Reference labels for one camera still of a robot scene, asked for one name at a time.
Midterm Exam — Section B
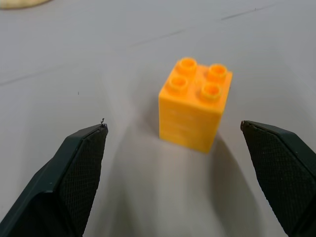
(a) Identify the pale yellow round object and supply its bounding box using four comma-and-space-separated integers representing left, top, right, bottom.
0, 0, 51, 10

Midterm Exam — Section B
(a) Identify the orange studded building block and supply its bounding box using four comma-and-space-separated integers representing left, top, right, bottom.
158, 57, 234, 155

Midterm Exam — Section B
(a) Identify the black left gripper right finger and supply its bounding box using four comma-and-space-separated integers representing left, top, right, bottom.
240, 120, 316, 237

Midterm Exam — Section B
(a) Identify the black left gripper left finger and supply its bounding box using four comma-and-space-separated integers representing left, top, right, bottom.
0, 118, 109, 237

